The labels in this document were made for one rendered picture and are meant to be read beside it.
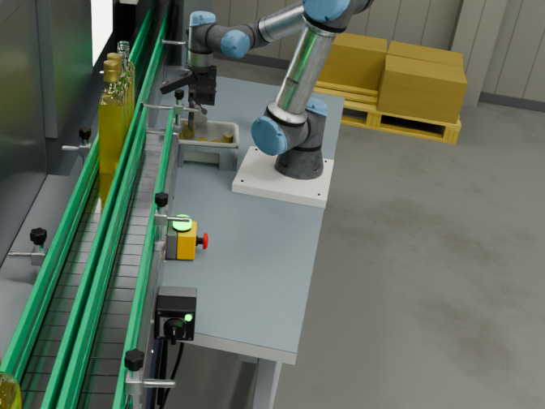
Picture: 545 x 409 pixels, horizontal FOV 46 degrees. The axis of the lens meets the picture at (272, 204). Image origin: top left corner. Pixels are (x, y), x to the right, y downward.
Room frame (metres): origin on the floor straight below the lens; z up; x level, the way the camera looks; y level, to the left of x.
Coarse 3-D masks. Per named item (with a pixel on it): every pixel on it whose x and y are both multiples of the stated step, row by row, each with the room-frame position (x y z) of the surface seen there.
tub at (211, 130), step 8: (184, 120) 1.91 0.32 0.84; (200, 128) 1.92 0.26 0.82; (208, 128) 1.92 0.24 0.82; (216, 128) 1.93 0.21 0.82; (224, 128) 1.93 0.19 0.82; (232, 128) 1.93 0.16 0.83; (184, 136) 1.91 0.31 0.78; (200, 136) 1.92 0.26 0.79; (208, 136) 1.92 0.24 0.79; (216, 136) 1.92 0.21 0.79; (200, 144) 1.76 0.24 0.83; (208, 144) 1.76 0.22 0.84; (216, 144) 1.77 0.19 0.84; (224, 144) 1.77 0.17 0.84; (232, 144) 1.78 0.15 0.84
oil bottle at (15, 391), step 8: (0, 360) 0.52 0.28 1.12; (0, 376) 0.53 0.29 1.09; (8, 376) 0.53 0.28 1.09; (0, 384) 0.52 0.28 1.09; (8, 384) 0.52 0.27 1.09; (16, 384) 0.53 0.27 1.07; (0, 392) 0.51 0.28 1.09; (8, 392) 0.51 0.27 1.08; (16, 392) 0.53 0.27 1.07; (0, 400) 0.50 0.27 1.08; (8, 400) 0.51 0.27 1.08; (16, 400) 0.53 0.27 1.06; (0, 408) 0.49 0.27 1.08; (8, 408) 0.50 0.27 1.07; (16, 408) 0.52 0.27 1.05
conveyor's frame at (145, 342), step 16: (176, 16) 3.07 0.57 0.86; (176, 32) 3.12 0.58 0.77; (160, 64) 2.31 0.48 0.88; (160, 80) 2.18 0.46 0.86; (160, 96) 2.20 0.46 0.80; (176, 144) 1.65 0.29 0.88; (176, 160) 1.62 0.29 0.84; (176, 176) 1.67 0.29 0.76; (160, 256) 1.10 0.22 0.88; (160, 272) 1.09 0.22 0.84; (144, 304) 0.94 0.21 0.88; (144, 320) 0.90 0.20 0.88; (144, 336) 0.85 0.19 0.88; (144, 352) 0.82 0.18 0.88; (144, 368) 0.79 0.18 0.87; (144, 400) 0.80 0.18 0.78
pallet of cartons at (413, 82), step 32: (352, 64) 4.55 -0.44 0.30; (384, 64) 4.32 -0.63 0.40; (416, 64) 4.33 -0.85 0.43; (448, 64) 4.45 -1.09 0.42; (352, 96) 4.35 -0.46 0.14; (384, 96) 4.11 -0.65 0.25; (416, 96) 4.09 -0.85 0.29; (448, 96) 4.07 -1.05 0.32; (384, 128) 4.12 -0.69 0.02; (448, 128) 4.06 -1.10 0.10
